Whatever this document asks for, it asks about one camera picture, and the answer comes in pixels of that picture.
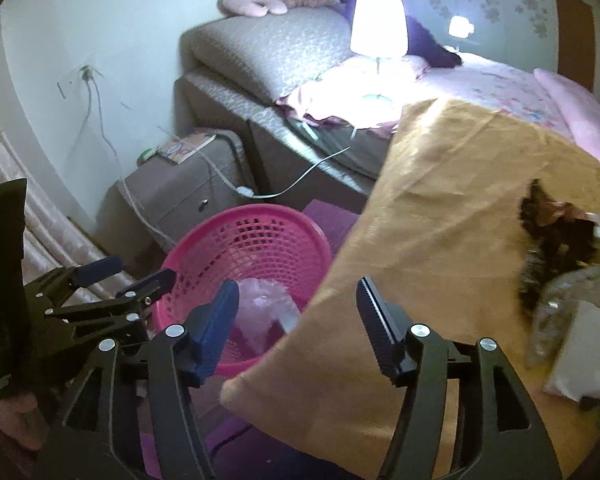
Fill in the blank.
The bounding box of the thin white charger cable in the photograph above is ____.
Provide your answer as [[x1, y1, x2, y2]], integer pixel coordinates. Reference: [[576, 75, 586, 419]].
[[82, 72, 181, 253]]

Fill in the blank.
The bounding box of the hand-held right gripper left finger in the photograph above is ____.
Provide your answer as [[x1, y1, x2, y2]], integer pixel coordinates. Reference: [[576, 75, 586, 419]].
[[35, 280, 241, 480]]

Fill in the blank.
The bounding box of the person's left hand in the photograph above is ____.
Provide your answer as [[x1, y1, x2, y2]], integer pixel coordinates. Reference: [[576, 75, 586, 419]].
[[0, 392, 51, 451]]

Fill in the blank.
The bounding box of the grey patterned headboard cushion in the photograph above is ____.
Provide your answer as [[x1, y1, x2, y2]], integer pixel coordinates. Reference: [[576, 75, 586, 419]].
[[180, 7, 361, 106]]

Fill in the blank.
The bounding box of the clear plastic bag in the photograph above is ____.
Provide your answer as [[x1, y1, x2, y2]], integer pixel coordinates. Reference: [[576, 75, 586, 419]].
[[230, 277, 303, 356]]

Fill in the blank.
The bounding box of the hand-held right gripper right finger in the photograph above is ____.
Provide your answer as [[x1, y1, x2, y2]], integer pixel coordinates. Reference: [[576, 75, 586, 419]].
[[355, 276, 563, 480]]

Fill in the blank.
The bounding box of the silver printed plastic bag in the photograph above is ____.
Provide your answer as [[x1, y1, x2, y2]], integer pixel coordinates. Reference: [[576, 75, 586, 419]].
[[525, 265, 600, 366]]

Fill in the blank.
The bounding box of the white lamp cable with switch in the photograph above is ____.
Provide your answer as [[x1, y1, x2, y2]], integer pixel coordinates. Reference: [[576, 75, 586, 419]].
[[200, 125, 358, 201]]

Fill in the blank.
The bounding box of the pink plastic basket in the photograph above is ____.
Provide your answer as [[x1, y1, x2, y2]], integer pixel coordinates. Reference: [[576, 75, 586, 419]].
[[152, 204, 333, 378]]

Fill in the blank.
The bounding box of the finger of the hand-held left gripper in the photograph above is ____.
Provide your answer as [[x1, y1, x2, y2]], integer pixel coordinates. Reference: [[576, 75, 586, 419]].
[[114, 267, 177, 311], [76, 255, 126, 286]]

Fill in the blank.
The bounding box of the grey bed sheet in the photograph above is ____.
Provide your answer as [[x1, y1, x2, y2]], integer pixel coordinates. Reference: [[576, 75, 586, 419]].
[[290, 115, 396, 161]]

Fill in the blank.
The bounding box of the pink neck pillow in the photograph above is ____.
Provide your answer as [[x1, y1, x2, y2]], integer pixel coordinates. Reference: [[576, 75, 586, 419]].
[[221, 0, 288, 17]]

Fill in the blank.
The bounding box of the brown wooden door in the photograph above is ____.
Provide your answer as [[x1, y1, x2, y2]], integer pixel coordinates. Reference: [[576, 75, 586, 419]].
[[552, 0, 598, 93]]

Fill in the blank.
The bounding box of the pink quilt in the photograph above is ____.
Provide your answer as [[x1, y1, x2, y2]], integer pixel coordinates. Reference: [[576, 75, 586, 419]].
[[532, 67, 600, 176]]

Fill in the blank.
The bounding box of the small lit lamp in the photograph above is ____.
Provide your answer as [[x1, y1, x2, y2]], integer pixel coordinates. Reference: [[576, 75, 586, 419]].
[[447, 15, 473, 53]]

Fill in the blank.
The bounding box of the floral pink bed sheet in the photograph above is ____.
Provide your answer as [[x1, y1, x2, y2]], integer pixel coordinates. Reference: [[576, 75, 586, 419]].
[[395, 52, 581, 141]]

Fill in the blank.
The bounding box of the gold patterned tablecloth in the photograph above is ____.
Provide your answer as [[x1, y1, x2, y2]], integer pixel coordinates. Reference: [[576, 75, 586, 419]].
[[219, 97, 600, 480]]

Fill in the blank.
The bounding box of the maroon wrapper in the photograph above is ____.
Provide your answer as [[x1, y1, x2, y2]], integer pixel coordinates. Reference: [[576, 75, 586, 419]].
[[517, 179, 597, 281]]

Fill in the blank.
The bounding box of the lit white table lamp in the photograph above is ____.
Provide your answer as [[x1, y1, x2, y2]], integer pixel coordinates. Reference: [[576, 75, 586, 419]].
[[349, 0, 410, 111]]

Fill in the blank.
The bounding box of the beige patterned curtain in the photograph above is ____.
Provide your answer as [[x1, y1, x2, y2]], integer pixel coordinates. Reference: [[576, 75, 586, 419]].
[[0, 75, 141, 306]]

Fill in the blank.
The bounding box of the purple floor mat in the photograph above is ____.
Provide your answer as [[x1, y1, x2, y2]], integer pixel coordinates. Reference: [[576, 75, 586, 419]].
[[300, 200, 361, 256]]

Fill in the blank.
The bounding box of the colourful book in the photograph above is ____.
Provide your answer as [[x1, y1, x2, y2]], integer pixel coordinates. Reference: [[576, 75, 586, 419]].
[[157, 131, 216, 165]]

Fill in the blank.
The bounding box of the dark purple cloth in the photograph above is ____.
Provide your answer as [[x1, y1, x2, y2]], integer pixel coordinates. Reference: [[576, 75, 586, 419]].
[[345, 0, 466, 68]]

